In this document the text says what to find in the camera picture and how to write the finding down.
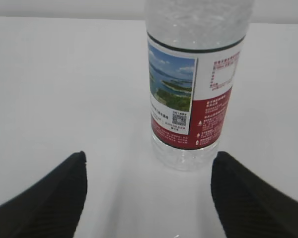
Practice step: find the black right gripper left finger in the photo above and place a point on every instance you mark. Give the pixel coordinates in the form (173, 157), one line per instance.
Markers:
(52, 207)

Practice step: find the clear plastic water bottle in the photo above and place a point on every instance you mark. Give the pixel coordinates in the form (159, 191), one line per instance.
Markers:
(193, 52)

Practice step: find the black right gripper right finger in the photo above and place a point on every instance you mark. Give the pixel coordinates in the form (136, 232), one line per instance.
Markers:
(247, 206)

